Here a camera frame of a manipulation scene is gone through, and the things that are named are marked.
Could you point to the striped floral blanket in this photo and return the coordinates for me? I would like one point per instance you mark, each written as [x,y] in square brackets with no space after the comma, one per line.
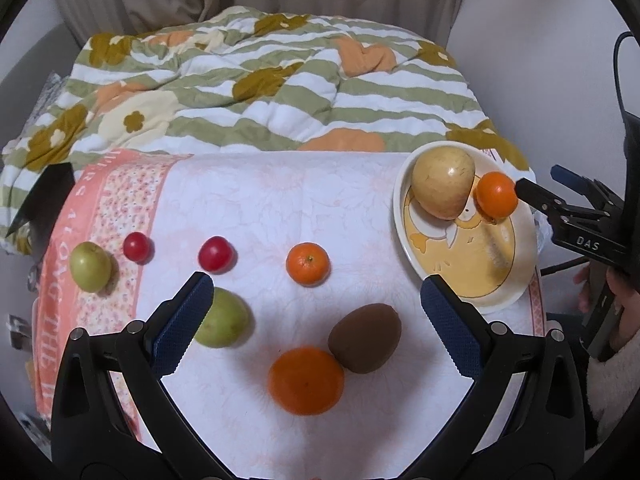
[280,95]

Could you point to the pink and white cloth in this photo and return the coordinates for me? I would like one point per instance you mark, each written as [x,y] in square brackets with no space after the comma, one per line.
[300,200]

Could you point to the small mandarin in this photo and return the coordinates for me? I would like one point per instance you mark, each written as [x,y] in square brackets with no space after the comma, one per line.
[307,264]

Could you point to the brown kiwi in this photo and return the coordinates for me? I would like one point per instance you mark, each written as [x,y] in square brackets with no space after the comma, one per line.
[365,338]

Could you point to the grey patterned cloth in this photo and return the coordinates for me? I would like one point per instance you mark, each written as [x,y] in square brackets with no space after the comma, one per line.
[46,97]

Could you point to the person's right hand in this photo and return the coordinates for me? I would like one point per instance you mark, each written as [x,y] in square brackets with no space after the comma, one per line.
[627,305]

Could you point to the red cherry tomato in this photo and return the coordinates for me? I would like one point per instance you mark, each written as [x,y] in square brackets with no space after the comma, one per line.
[137,247]
[216,254]

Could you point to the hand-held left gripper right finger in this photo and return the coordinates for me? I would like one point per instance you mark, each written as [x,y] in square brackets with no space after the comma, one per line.
[450,330]

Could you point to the large green fruit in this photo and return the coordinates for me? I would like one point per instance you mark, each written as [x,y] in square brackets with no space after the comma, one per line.
[227,317]

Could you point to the large orange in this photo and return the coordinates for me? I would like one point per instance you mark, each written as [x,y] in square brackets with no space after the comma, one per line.
[306,381]

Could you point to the medium orange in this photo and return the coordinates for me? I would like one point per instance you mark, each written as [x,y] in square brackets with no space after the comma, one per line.
[495,196]

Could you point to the yellow apple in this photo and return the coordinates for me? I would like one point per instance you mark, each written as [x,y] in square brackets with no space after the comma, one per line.
[442,180]

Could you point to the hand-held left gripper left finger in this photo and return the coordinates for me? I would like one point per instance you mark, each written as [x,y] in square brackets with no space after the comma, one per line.
[185,325]

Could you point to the small green fruit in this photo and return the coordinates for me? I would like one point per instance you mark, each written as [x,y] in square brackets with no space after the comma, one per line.
[90,266]

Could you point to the dark flat object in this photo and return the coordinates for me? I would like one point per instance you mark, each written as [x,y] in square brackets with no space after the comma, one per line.
[47,200]

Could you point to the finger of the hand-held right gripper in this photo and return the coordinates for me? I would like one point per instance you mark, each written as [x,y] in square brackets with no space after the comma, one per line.
[567,177]
[537,194]

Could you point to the cartoon print plate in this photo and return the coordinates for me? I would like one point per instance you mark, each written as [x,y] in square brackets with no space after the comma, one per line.
[480,270]

